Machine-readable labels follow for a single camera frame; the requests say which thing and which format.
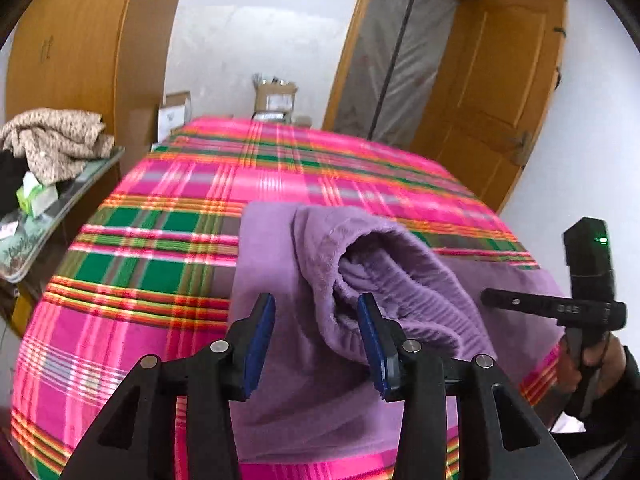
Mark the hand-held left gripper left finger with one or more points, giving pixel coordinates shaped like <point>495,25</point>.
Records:
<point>260,345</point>

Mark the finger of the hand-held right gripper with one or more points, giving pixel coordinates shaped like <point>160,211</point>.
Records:
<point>510,301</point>

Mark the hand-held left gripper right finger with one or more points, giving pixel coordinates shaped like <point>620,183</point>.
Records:
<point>375,350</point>

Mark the purple fleece garment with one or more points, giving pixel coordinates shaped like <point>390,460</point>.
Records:
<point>280,270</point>

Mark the person's right forearm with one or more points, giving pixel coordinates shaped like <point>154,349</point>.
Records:
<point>615,410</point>

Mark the person's right hand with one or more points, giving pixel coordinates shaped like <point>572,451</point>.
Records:
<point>612,355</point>

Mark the pink plaid bed sheet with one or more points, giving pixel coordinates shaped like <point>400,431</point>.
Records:
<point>125,330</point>

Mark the wooden door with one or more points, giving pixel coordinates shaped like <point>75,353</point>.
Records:
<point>490,85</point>

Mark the silver plastic package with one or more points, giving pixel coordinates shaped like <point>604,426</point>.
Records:
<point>302,121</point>

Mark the metal door hook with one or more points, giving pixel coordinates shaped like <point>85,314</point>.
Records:
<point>559,31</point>

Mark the brown cardboard box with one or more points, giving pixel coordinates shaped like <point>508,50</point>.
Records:
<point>274,102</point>

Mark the white open box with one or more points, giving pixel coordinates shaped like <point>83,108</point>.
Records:
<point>172,117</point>

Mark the folding side table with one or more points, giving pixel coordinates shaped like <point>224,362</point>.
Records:
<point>30,245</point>

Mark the clear plastic door curtain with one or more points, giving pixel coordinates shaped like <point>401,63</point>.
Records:
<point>420,60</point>

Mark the green tissue pack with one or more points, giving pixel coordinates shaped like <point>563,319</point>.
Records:
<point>37,200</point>

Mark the beige floral cloth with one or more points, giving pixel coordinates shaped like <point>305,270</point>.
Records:
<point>55,135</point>

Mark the black cloth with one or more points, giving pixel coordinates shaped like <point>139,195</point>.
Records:
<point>10,185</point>

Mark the wooden wardrobe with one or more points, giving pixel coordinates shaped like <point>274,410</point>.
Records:
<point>90,35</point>

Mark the wooden door frame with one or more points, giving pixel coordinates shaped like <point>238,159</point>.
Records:
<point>350,45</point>

